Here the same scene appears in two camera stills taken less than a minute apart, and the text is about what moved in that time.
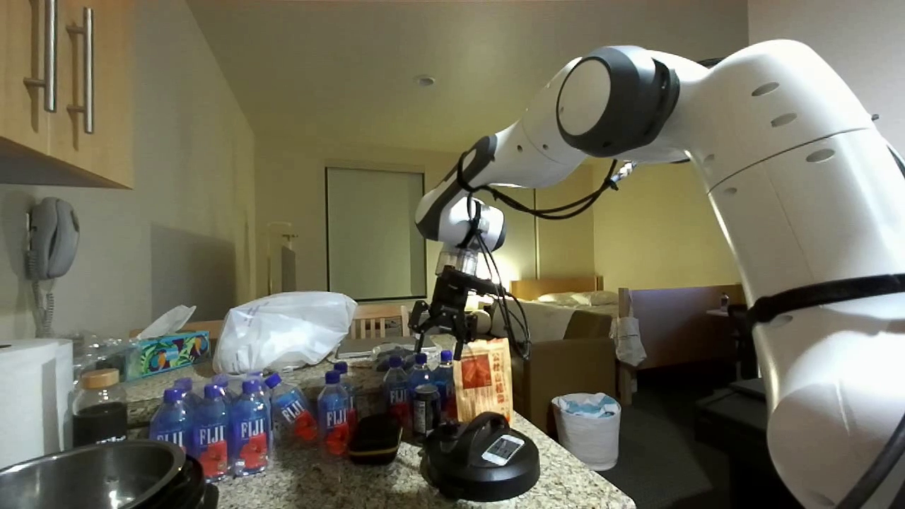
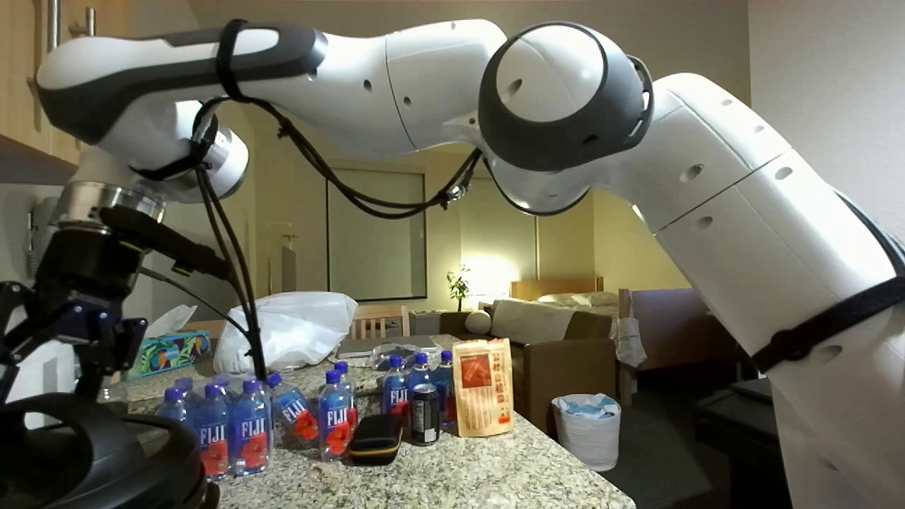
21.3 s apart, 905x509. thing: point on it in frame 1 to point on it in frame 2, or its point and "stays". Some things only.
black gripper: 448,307 to 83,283
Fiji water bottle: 397,400 stays
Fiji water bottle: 212,431 stays
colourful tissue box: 166,352 stays
